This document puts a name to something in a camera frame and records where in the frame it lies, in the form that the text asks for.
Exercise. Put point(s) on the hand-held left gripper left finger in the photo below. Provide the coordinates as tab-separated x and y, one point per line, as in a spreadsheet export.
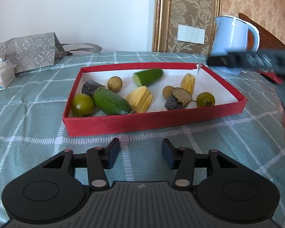
112	153

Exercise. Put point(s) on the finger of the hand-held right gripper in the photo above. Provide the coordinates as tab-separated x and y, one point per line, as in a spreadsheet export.
242	60

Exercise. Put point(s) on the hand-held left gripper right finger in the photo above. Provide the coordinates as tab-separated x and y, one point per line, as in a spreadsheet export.
169	154

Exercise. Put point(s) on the red shallow cardboard tray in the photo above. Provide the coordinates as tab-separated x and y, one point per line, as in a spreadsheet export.
156	121

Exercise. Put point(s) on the cucumber piece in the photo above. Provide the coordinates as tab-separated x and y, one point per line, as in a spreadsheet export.
148	77
112	101

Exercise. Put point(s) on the green tomato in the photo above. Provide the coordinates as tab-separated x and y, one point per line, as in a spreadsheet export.
82	105
205	99

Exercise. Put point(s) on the cut eggplant piece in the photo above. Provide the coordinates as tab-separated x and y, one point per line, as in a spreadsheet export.
178	98

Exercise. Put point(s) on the yellow jackfruit piece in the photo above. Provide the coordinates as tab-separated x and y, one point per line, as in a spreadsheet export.
188	84
140	99

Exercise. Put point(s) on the brown longan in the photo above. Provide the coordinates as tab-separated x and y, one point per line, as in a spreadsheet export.
167	91
114	83

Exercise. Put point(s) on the dark eggplant piece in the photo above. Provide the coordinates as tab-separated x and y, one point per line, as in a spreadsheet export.
90	86

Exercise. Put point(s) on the red box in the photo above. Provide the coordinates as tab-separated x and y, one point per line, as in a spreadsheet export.
272	76

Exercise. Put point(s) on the light blue electric kettle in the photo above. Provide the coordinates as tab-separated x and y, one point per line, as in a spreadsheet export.
230	38

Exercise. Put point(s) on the wooden headboard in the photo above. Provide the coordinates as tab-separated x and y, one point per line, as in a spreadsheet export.
270	38

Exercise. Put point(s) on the green checked tablecloth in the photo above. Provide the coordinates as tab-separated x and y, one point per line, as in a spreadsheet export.
26	123

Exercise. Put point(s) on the grey patterned gift bag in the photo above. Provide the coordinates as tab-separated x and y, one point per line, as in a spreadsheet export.
28	49

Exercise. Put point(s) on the tissue pack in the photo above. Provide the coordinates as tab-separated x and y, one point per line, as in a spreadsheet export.
1	76

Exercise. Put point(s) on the white wall switch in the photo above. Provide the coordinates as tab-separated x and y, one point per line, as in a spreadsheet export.
191	34

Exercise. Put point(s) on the gold wall frame moulding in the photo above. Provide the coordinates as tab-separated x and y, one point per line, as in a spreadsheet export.
162	16

